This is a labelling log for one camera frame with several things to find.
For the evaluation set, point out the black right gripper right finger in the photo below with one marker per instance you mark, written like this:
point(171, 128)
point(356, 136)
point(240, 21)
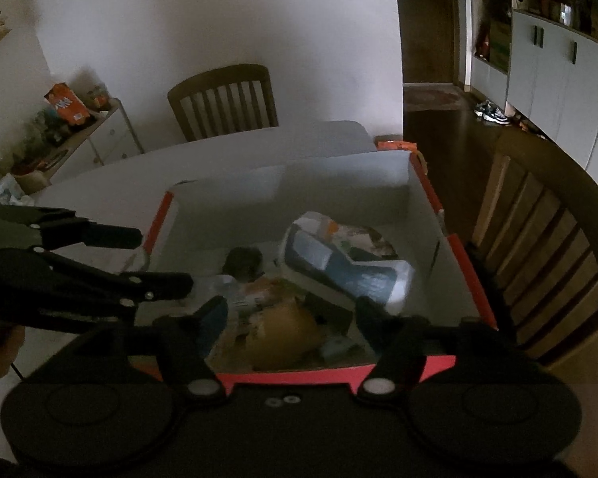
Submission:
point(403, 346)

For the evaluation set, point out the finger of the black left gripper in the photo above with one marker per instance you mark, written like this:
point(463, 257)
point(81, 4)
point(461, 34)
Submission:
point(81, 283)
point(65, 228)

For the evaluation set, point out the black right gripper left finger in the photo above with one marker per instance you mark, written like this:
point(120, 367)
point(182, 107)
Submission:
point(174, 349)

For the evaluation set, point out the white teal tissue pack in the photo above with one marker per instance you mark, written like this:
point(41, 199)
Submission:
point(340, 263)

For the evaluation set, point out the paper wrappers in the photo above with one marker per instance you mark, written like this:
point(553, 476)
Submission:
point(248, 289)

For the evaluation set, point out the person's hand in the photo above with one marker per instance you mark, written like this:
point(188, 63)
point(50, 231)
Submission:
point(0, 353)

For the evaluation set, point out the yellow round plush toy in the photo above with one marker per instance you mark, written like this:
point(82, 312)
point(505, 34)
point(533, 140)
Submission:
point(281, 335)

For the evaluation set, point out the white drawer cabinet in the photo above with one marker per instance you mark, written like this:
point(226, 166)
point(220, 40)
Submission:
point(108, 140)

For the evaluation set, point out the orange snack bag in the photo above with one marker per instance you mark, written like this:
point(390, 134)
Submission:
point(67, 105)

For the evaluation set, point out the red cardboard shoe box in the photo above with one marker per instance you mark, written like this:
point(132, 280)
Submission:
point(200, 221)

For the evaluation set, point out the dark wooden slatted chair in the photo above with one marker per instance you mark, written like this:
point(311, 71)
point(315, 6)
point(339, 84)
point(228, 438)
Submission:
point(223, 101)

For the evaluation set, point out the sneakers on floor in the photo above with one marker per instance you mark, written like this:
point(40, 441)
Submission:
point(490, 112)

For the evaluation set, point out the dark entrance door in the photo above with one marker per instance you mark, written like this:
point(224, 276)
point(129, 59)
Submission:
point(428, 41)

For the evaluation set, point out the white wall cupboard unit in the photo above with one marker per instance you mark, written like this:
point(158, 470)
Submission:
point(537, 60)

